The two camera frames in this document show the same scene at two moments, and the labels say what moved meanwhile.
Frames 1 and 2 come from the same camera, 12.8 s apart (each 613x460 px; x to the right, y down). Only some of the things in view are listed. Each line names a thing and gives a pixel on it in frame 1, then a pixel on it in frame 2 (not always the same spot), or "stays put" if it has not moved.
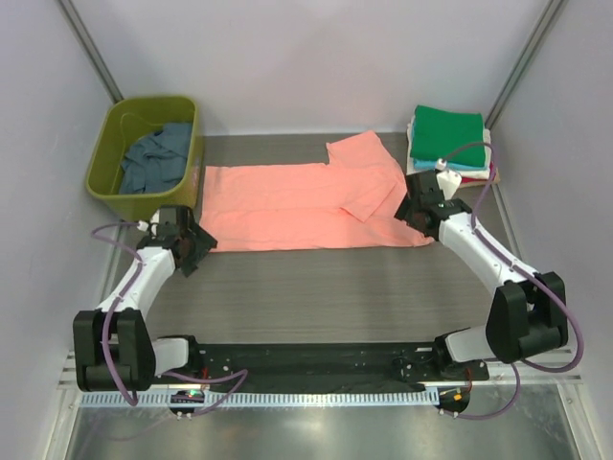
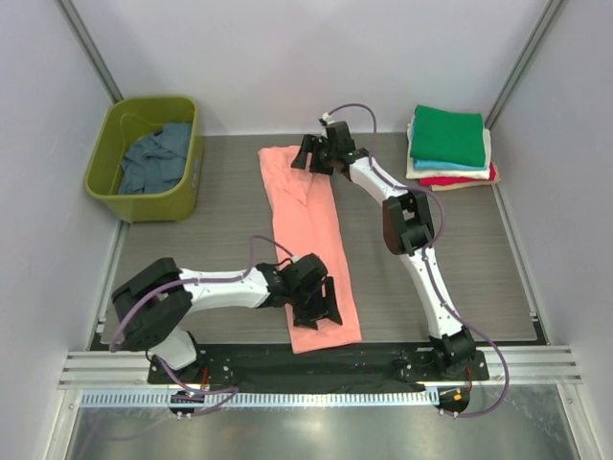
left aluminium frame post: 91,49 stays put
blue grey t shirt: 155,162 stays put
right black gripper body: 416,227 → 324,144
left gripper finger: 205,241 → 329,306
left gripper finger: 190,264 → 306,320
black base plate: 298,367 stays put
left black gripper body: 192,250 → 306,301
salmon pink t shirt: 357,198 → 306,213
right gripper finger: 406,212 → 307,145
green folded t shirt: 437,133 stays put
